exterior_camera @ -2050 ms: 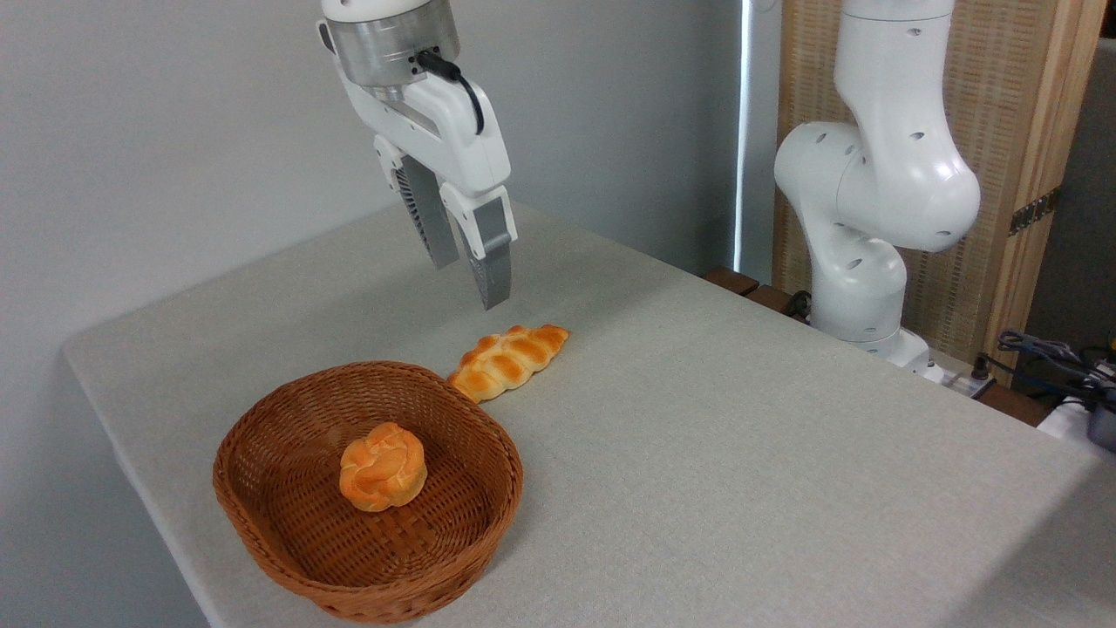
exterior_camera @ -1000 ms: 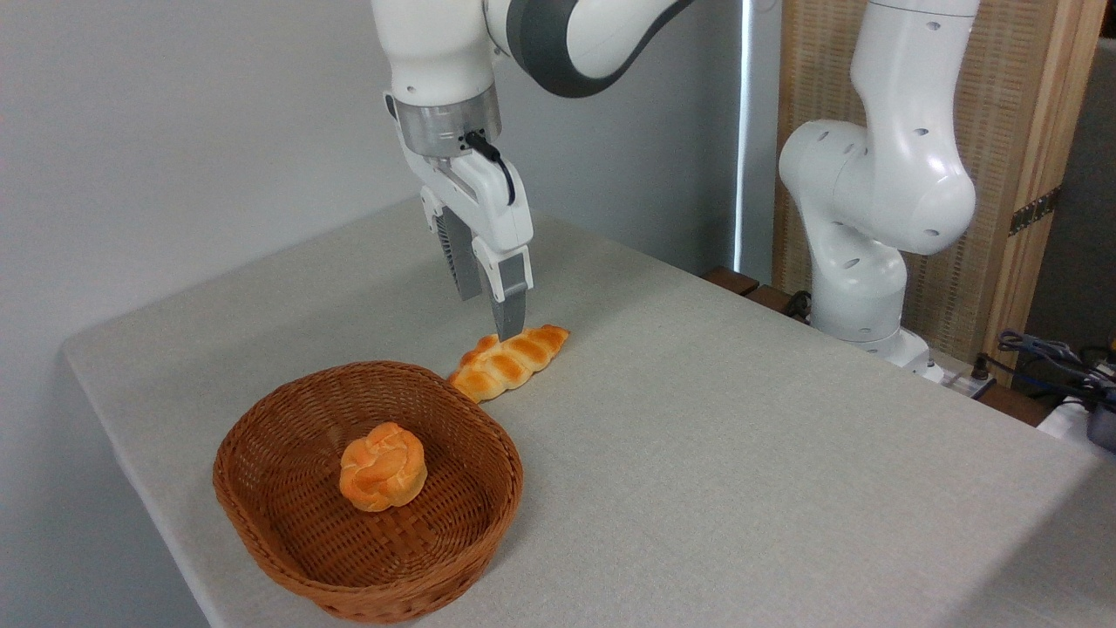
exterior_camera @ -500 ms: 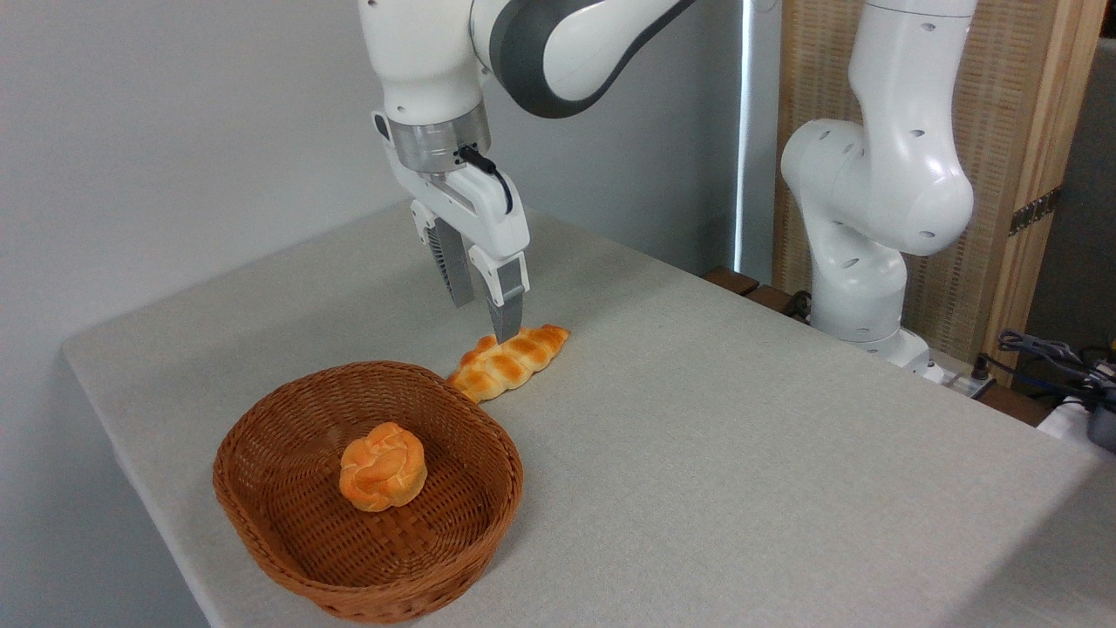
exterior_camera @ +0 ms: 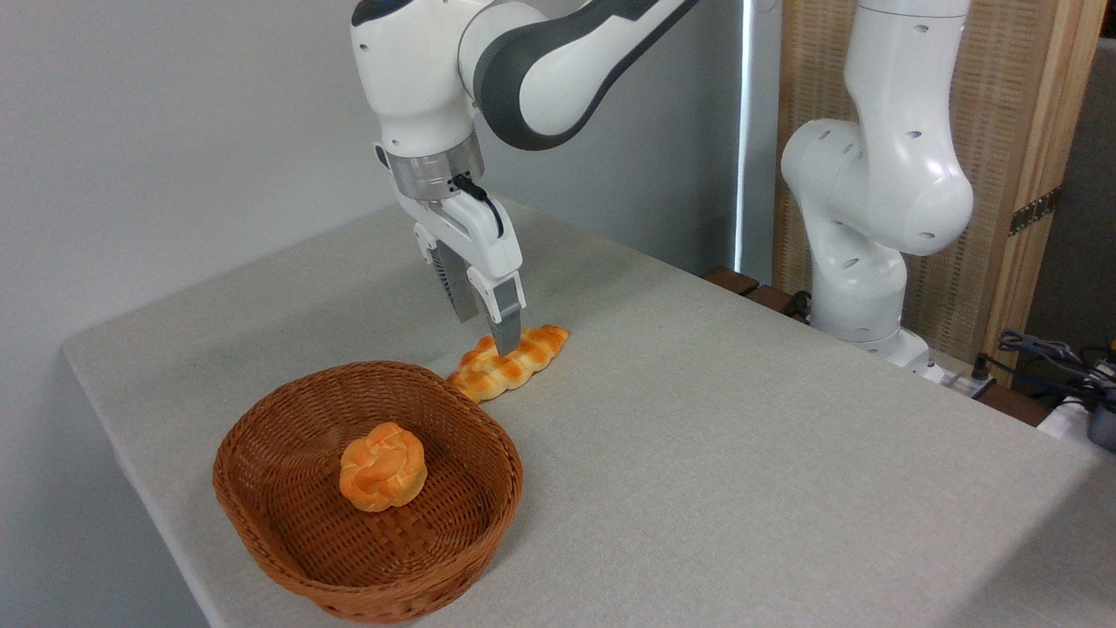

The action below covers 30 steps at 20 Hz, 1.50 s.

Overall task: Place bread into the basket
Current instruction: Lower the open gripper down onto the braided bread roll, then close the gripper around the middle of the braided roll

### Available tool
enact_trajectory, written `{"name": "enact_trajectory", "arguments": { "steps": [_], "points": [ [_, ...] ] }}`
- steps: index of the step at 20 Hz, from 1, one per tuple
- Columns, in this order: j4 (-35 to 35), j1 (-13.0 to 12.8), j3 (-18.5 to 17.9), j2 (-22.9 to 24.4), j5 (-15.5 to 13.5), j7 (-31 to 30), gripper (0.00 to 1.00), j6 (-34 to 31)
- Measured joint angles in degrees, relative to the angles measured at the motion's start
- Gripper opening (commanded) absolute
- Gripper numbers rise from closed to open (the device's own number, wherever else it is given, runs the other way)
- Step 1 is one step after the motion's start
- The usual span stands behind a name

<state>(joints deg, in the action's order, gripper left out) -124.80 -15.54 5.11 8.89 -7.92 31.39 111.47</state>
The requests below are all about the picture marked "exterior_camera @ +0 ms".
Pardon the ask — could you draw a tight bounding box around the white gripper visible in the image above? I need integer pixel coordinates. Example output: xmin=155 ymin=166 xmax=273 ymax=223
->
xmin=396 ymin=190 xmax=527 ymax=357

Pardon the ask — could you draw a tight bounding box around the long braided bread loaf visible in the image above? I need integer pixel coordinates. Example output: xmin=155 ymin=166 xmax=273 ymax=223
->
xmin=447 ymin=324 xmax=571 ymax=404

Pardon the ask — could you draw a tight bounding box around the round knotted bread roll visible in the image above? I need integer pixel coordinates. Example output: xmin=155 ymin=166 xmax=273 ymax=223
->
xmin=339 ymin=422 xmax=429 ymax=513

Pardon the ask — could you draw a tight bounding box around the brown wicker basket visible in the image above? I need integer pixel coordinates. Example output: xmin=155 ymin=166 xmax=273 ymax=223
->
xmin=213 ymin=360 xmax=525 ymax=624

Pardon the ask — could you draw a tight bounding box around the brown wooden base board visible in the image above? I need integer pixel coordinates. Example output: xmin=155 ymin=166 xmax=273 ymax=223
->
xmin=703 ymin=266 xmax=813 ymax=325

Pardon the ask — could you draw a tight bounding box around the grey tablecloth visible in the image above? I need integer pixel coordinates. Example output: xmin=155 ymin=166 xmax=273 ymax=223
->
xmin=61 ymin=196 xmax=1116 ymax=628

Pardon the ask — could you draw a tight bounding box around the dark metal screen hinge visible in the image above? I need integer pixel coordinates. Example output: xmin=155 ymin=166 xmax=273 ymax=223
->
xmin=1009 ymin=186 xmax=1063 ymax=236

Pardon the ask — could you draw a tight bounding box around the wooden rattan folding screen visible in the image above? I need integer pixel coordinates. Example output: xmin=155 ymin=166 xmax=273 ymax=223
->
xmin=772 ymin=0 xmax=1108 ymax=385

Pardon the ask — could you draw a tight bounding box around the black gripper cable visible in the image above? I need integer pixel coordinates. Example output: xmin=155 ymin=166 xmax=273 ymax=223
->
xmin=451 ymin=174 xmax=506 ymax=239

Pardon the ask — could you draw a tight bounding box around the blue-grey cable bundle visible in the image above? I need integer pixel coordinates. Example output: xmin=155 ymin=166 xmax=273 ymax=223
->
xmin=997 ymin=329 xmax=1116 ymax=404

